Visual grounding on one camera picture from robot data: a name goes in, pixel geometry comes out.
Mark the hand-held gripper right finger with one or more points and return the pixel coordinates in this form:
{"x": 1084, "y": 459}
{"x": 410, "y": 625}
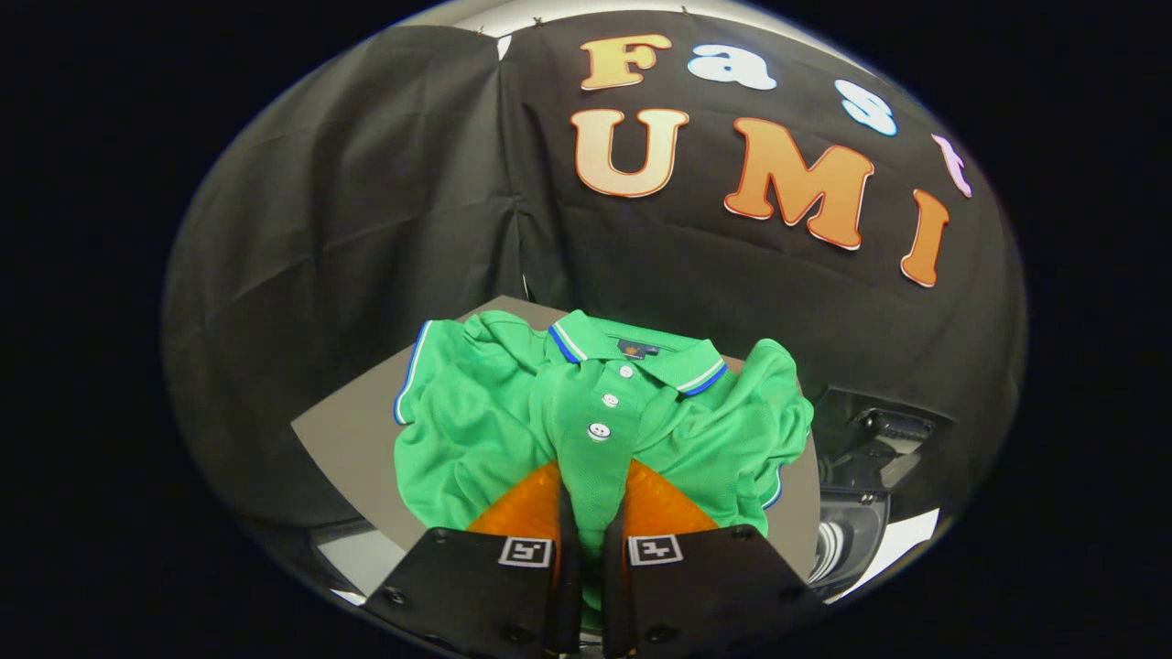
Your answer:
{"x": 613, "y": 586}

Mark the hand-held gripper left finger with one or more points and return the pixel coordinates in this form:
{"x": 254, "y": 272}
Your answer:
{"x": 568, "y": 567}

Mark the green polo shirt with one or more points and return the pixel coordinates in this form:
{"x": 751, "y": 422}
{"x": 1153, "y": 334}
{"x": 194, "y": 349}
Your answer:
{"x": 494, "y": 430}

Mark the grey cabinet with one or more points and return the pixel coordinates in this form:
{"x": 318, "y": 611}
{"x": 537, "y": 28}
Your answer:
{"x": 348, "y": 439}

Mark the black backdrop cloth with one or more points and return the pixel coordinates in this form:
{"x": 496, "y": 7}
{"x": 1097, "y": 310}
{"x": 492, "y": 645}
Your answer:
{"x": 366, "y": 183}

